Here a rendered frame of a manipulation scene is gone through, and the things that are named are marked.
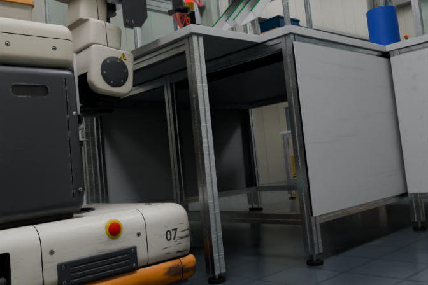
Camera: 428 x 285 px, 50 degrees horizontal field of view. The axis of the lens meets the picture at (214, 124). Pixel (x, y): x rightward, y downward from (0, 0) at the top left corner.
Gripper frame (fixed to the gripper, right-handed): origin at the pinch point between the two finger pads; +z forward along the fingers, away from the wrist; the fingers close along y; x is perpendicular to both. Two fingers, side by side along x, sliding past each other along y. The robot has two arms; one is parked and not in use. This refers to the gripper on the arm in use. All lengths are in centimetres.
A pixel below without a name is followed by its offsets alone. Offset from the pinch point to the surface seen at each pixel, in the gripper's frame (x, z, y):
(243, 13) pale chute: -1.7, 2.1, -38.2
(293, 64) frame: 25, 30, -76
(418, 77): -45, 42, -97
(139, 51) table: 53, 16, -27
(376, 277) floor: 40, 99, -104
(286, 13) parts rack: -9, 6, -56
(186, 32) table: 56, 15, -56
